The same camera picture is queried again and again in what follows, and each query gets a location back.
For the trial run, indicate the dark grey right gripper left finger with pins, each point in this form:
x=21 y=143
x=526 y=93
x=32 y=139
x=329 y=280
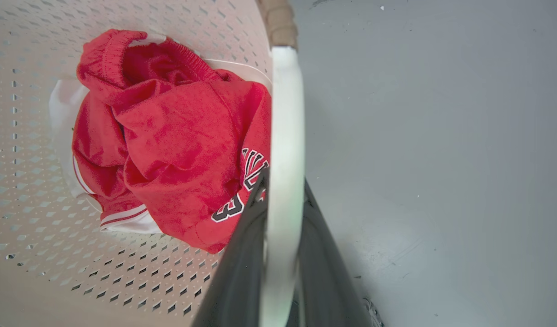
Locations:
x=237 y=277

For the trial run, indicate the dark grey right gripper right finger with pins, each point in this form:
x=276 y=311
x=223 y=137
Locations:
x=324 y=272

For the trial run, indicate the white perforated plastic laundry basket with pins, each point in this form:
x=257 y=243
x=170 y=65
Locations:
x=42 y=218

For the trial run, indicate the red basketball jersey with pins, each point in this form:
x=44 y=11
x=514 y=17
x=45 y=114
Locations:
x=178 y=141

